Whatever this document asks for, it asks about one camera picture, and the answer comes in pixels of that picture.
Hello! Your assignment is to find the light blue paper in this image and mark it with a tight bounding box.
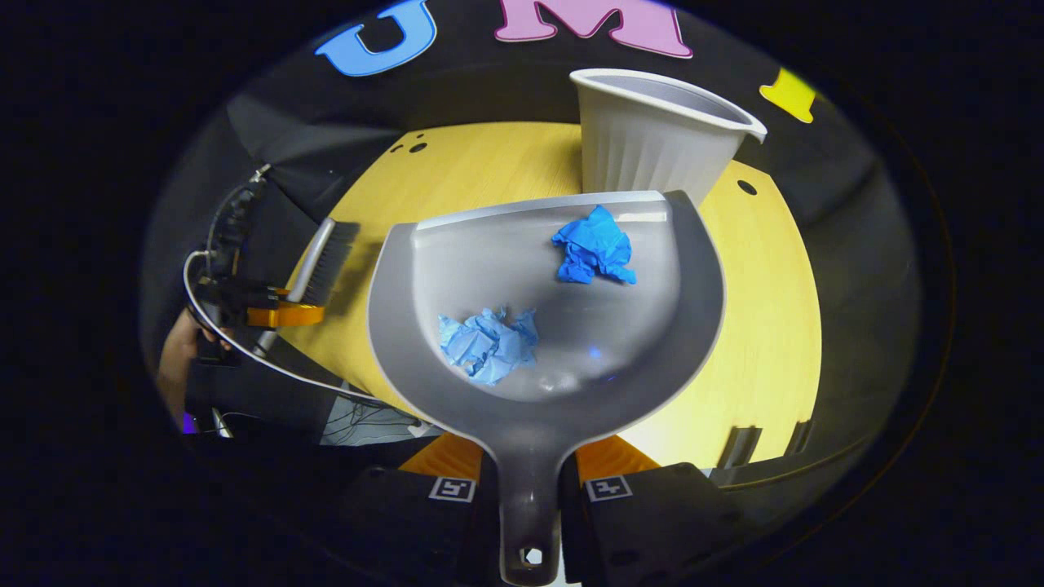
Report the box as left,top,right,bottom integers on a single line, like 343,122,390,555
438,307,540,386

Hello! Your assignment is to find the wooden desktop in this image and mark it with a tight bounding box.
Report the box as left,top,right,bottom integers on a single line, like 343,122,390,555
277,122,823,474

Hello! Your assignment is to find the small grey broom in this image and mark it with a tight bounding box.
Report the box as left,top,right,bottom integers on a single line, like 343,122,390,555
281,217,361,309

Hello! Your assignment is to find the grey dustpan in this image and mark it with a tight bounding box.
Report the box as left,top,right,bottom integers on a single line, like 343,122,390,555
367,190,727,587

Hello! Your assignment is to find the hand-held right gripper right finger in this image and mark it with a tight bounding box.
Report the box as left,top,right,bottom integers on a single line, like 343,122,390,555
561,435,745,587

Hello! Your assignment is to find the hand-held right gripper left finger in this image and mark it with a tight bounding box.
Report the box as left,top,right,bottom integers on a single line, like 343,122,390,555
338,432,500,587

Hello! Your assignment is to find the tangle of black cables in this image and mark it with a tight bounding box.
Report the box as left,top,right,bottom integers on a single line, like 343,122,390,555
322,383,441,445

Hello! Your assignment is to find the dark blue paper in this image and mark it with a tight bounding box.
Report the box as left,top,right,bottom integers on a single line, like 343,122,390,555
551,205,638,285

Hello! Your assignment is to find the grey ribbed garbage bin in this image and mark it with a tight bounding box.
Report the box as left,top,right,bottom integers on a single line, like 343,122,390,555
569,68,768,209

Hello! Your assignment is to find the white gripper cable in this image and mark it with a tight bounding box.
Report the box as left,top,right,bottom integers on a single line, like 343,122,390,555
183,249,392,404

